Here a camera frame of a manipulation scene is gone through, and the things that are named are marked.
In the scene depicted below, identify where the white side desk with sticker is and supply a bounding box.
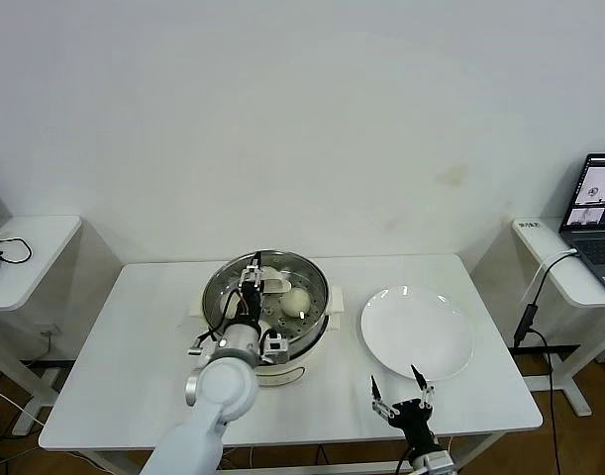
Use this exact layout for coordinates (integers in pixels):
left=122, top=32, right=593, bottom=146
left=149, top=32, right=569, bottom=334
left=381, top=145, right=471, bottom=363
left=509, top=217, right=605, bottom=420

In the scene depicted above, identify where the black cable with adapter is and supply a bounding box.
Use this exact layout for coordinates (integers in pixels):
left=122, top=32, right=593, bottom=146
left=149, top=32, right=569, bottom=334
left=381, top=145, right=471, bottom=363
left=512, top=251, right=583, bottom=475

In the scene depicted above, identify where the white table leg frame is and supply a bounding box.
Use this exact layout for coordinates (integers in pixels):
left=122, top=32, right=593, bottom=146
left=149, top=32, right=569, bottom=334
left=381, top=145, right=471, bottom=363
left=220, top=434, right=456, bottom=475

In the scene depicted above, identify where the grey laptop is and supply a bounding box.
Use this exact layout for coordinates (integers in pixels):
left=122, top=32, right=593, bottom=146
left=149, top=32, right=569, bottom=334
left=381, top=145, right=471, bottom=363
left=558, top=153, right=605, bottom=297

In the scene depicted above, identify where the perforated steel steamer basket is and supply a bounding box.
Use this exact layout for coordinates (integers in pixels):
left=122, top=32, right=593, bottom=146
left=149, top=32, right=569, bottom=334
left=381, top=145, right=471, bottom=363
left=202, top=250, right=332, bottom=358

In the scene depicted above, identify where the white desk cable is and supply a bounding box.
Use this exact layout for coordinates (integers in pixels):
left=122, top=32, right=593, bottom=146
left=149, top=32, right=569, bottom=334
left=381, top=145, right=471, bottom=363
left=522, top=250, right=580, bottom=303

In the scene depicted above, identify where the round glass pot lid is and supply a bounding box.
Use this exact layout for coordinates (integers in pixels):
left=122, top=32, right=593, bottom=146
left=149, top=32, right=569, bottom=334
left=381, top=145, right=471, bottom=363
left=202, top=251, right=332, bottom=347

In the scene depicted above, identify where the round white plate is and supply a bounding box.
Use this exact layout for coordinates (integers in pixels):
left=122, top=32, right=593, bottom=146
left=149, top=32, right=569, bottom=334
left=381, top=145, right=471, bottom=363
left=359, top=285, right=475, bottom=382

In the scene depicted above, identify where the cream electric cooking pot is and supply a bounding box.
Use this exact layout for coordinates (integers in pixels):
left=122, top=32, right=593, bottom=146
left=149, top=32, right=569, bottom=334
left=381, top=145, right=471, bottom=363
left=186, top=284, right=346, bottom=390

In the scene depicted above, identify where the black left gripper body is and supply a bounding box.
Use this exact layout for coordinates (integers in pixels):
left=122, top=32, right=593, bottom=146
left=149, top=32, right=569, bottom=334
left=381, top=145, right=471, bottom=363
left=237, top=284, right=263, bottom=327

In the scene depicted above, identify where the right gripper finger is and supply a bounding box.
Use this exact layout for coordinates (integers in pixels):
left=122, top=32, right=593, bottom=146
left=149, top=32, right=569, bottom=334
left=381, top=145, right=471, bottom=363
left=410, top=364, right=438, bottom=410
left=370, top=375, right=400, bottom=422

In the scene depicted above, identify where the black looped desk cable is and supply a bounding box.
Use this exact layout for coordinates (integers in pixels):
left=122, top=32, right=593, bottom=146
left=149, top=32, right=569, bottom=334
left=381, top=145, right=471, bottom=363
left=0, top=237, right=35, bottom=264

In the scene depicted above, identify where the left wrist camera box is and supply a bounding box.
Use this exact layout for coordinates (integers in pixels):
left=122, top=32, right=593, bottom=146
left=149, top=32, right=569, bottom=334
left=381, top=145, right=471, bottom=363
left=260, top=332, right=289, bottom=366

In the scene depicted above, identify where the white floor cable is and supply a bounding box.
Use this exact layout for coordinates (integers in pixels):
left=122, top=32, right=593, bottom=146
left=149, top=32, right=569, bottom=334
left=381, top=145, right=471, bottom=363
left=0, top=383, right=49, bottom=428

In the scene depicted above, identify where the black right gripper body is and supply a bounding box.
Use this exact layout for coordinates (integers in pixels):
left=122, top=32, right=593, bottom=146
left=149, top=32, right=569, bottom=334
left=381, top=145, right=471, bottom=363
left=388, top=398, right=440, bottom=454

